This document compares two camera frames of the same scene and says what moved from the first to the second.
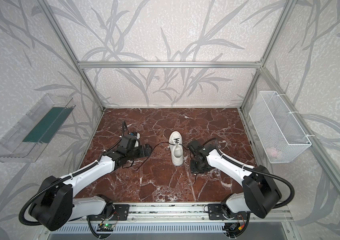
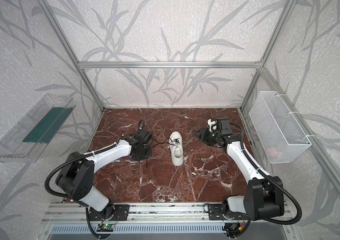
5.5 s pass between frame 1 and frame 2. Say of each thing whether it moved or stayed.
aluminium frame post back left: stayed
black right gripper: moved
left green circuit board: stayed
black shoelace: moved
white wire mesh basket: stayed
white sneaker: stayed
